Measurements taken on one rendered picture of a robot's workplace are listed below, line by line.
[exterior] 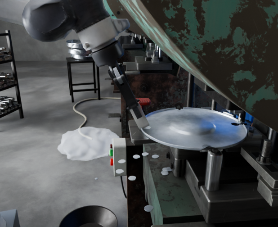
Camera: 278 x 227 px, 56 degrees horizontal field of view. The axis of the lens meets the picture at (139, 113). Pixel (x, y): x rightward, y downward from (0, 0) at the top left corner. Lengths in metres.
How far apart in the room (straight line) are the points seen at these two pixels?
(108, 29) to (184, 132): 0.32
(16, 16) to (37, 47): 6.81
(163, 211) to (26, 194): 1.37
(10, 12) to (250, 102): 0.63
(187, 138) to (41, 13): 0.43
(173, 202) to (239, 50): 0.51
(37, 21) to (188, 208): 0.53
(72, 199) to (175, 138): 1.20
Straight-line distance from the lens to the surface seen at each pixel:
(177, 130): 0.70
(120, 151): 0.98
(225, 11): 0.21
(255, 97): 0.23
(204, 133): 0.70
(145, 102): 1.02
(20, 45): 7.66
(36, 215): 1.72
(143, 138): 0.66
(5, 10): 0.75
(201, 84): 0.69
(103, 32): 0.61
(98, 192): 1.80
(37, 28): 0.61
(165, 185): 0.73
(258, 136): 0.75
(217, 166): 0.60
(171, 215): 0.64
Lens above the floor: 1.07
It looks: 20 degrees down
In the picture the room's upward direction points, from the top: straight up
